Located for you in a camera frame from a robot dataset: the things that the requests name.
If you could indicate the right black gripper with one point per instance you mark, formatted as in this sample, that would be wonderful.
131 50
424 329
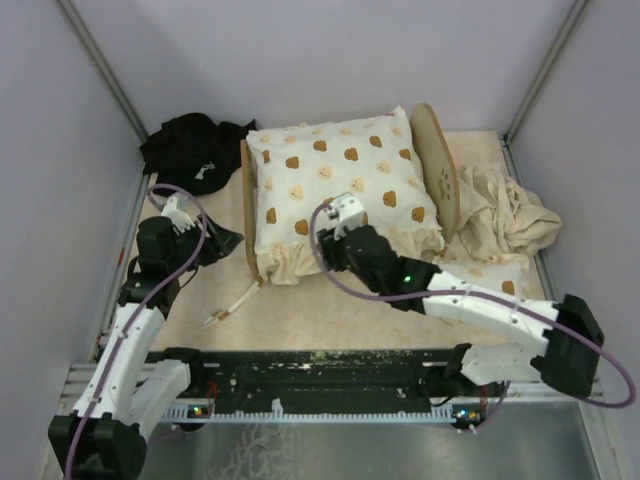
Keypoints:
330 249

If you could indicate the small bear print cloth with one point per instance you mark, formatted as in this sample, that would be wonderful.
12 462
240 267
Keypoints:
507 277

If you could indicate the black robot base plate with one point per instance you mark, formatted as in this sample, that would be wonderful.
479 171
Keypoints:
334 381

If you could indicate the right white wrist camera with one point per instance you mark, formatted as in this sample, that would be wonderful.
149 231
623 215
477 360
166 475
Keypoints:
348 213

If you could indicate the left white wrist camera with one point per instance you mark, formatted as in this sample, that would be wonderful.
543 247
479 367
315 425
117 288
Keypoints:
175 210

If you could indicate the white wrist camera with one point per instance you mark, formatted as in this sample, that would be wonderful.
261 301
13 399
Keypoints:
175 210
348 213

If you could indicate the aluminium corner rail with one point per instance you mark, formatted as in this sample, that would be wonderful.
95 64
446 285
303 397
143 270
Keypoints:
566 31
103 67

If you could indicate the cream crumpled blanket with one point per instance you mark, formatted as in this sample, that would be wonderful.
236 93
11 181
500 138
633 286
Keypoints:
499 218

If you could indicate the left aluminium corner rail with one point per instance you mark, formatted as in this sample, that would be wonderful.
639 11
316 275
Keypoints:
103 67

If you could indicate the right aluminium corner rail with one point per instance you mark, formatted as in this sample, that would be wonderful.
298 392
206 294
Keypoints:
566 31

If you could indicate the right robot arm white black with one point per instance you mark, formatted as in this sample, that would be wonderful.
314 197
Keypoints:
555 342

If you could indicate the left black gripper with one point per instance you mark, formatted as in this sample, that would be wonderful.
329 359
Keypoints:
220 244

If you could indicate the wooden pet bed frame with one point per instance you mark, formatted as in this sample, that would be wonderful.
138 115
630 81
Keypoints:
435 165

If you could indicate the bear print white cushion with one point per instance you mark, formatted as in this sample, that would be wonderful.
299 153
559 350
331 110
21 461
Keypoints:
340 200

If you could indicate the black cloth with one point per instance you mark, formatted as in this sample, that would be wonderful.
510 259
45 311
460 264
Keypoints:
195 153

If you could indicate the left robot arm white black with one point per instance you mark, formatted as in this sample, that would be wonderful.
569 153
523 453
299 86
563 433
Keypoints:
106 433

